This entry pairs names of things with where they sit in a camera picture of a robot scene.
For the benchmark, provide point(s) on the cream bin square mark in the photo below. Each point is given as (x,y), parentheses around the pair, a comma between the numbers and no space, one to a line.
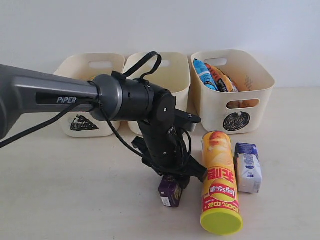
(173,74)

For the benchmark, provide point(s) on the purple juice carton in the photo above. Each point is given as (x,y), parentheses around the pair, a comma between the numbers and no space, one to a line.
(170,191)

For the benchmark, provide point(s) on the white blue milk carton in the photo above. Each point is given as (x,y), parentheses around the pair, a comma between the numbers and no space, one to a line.
(248,168)

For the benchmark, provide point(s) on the yellow Lays chips can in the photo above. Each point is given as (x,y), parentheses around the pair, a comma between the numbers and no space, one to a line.
(220,202)

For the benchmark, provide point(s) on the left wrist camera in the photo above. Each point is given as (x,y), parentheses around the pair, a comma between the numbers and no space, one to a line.
(185,120)

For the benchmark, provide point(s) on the orange instant noodle bag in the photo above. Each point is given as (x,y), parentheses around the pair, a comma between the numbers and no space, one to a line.
(225,85)

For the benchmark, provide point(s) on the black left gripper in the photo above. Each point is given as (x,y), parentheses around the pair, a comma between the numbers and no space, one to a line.
(168,152)

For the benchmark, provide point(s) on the blue snack bag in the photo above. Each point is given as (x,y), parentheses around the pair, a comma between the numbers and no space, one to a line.
(204,74)

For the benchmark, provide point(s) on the cream bin triangle mark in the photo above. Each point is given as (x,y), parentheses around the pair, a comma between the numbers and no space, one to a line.
(83,67)

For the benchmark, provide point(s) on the cream bin circle mark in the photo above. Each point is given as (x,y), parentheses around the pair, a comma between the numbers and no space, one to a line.
(236,112)

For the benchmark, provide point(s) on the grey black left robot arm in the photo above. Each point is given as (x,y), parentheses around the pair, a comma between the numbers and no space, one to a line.
(31,100)

